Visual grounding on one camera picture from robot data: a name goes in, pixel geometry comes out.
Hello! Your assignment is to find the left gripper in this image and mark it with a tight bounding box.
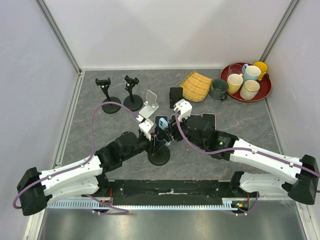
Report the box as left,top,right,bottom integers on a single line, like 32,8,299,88
121,132,166,162

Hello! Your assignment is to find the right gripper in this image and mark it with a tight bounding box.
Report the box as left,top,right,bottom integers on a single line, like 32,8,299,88
163,111,206,150

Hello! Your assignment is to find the cream case phone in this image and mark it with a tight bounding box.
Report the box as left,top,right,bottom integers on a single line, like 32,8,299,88
202,113,216,130

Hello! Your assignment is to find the black pole stand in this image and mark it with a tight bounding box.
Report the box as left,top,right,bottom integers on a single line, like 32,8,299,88
95,77,121,114
147,145,171,166
123,75,144,112

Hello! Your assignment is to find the lavender case phone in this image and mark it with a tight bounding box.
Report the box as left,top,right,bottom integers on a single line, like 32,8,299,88
154,115,162,127

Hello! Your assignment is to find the purple phone from pole stand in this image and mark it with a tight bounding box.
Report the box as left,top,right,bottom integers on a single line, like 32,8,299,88
190,114,202,118

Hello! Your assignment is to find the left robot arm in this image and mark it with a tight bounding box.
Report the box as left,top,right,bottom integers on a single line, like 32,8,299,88
13,131,170,216

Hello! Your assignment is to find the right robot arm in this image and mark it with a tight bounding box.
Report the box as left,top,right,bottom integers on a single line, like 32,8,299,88
171,114,320,205

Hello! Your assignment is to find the white folding phone stand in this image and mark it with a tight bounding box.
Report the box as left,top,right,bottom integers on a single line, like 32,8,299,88
138,90,159,119

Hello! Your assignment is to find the black folding phone stand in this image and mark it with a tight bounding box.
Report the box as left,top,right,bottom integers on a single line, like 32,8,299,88
169,87,183,109

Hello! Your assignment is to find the yellow bamboo tray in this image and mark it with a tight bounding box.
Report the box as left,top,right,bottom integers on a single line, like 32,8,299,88
179,71,213,102

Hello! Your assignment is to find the dark green mug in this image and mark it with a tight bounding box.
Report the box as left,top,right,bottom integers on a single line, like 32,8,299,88
209,79,228,101

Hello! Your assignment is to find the pale yellow cup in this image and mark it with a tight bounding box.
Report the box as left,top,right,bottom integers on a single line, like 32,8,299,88
227,73,243,95

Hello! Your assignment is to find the cream textured cup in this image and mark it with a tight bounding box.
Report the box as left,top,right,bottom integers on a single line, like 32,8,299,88
240,79,260,101

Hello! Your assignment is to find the clear glass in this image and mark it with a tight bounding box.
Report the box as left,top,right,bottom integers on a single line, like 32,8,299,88
227,63,243,77

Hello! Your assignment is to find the light blue mug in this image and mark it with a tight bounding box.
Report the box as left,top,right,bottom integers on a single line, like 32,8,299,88
242,63,261,82

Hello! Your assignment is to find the red round tray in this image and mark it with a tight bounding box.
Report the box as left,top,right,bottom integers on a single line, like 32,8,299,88
220,62,272,103

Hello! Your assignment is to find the yellow mug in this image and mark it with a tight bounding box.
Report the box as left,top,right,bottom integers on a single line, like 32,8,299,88
253,61,269,81

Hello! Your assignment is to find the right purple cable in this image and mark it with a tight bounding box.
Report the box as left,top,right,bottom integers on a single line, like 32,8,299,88
174,109,320,217

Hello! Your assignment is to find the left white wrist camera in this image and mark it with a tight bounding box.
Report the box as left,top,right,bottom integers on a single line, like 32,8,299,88
136,115,156,141

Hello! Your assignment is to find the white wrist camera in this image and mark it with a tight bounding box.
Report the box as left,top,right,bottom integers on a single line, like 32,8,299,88
136,115,156,141
173,99,193,122

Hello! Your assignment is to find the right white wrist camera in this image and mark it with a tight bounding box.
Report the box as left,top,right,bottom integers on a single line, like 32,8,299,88
173,99,193,122

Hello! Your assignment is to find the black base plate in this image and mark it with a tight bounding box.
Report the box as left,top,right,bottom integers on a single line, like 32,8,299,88
97,178,258,206

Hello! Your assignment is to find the grey cable duct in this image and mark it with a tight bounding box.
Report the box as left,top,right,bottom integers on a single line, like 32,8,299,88
46,198,238,211

